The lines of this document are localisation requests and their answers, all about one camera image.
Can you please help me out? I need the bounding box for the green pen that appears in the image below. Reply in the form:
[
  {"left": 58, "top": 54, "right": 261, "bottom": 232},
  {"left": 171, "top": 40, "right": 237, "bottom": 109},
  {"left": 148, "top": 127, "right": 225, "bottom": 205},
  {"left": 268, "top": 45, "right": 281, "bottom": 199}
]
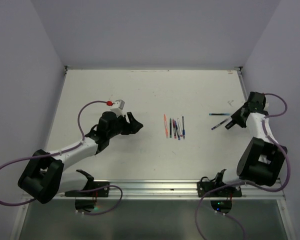
[{"left": 169, "top": 118, "right": 173, "bottom": 138}]

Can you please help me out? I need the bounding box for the purple pen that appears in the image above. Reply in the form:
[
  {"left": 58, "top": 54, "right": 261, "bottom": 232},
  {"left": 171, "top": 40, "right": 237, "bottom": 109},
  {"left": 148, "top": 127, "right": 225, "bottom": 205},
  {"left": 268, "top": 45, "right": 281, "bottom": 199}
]
[{"left": 211, "top": 118, "right": 230, "bottom": 131}]

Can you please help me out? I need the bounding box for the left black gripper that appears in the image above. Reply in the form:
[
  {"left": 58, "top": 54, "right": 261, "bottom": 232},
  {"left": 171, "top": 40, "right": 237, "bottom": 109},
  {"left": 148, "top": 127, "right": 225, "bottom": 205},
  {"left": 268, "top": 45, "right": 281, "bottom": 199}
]
[{"left": 107, "top": 111, "right": 143, "bottom": 139}]

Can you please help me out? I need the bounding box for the orange pen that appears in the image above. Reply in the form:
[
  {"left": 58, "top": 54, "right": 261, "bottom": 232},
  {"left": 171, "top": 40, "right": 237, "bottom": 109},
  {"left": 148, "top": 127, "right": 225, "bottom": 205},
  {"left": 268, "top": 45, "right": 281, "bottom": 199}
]
[{"left": 163, "top": 114, "right": 169, "bottom": 139}]

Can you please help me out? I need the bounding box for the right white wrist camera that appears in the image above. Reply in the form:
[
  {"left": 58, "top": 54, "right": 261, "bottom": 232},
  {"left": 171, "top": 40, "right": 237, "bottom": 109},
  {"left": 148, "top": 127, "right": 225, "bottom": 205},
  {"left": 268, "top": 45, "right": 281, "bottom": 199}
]
[{"left": 263, "top": 100, "right": 270, "bottom": 111}]

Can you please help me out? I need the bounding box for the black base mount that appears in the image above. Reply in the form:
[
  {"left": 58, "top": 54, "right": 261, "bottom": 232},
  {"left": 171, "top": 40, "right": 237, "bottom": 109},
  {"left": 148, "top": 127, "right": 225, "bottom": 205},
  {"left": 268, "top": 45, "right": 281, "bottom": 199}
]
[
  {"left": 196, "top": 169, "right": 243, "bottom": 214},
  {"left": 64, "top": 169, "right": 110, "bottom": 215}
]

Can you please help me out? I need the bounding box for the teal pen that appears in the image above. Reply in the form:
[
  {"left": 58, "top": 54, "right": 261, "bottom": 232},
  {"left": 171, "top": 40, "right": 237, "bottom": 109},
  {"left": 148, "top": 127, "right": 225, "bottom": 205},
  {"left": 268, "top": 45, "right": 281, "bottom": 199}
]
[{"left": 208, "top": 113, "right": 231, "bottom": 116}]

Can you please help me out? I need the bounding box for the blue pen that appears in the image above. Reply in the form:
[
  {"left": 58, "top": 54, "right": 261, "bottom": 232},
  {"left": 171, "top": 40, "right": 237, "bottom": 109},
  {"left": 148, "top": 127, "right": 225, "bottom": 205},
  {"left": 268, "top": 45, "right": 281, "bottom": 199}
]
[
  {"left": 181, "top": 116, "right": 185, "bottom": 139},
  {"left": 174, "top": 121, "right": 181, "bottom": 140}
]

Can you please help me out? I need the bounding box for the aluminium front rail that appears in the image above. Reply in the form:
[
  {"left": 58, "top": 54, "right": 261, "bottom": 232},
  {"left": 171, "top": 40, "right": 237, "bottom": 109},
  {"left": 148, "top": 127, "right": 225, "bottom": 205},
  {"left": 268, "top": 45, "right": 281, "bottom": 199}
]
[{"left": 23, "top": 178, "right": 286, "bottom": 201}]

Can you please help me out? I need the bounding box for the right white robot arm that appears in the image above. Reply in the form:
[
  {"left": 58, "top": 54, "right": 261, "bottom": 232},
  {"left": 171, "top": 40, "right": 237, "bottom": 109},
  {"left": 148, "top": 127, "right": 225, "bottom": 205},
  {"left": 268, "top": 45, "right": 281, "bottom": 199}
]
[{"left": 212, "top": 91, "right": 288, "bottom": 197}]

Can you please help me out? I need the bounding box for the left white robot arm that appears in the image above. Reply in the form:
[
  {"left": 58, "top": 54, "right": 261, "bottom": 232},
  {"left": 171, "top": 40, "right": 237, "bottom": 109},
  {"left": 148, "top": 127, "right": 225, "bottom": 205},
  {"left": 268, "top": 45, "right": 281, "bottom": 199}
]
[{"left": 17, "top": 111, "right": 143, "bottom": 204}]

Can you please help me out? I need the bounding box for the red pen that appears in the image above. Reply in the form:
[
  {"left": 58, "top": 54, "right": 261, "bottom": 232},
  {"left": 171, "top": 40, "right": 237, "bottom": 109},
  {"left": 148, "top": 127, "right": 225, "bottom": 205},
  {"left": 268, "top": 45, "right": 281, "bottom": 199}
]
[{"left": 172, "top": 119, "right": 177, "bottom": 139}]

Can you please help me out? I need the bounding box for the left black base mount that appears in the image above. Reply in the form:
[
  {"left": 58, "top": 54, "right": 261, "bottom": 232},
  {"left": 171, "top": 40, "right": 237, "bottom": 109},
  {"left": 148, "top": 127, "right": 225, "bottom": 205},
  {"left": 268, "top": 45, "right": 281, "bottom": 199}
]
[{"left": 64, "top": 169, "right": 110, "bottom": 215}]

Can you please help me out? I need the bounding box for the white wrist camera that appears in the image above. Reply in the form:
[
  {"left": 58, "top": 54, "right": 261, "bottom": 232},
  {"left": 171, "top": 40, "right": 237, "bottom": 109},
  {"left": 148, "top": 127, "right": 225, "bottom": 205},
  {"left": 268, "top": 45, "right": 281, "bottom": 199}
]
[
  {"left": 110, "top": 99, "right": 125, "bottom": 117},
  {"left": 263, "top": 100, "right": 270, "bottom": 111}
]

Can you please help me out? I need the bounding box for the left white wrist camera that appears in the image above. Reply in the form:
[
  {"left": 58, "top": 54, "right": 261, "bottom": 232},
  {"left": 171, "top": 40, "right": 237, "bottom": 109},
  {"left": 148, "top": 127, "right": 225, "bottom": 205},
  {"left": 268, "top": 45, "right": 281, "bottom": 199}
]
[{"left": 110, "top": 99, "right": 125, "bottom": 117}]

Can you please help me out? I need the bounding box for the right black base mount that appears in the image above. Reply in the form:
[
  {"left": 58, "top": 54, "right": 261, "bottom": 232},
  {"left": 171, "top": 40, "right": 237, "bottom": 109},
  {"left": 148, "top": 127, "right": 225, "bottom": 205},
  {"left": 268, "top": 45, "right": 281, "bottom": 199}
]
[{"left": 196, "top": 169, "right": 243, "bottom": 214}]

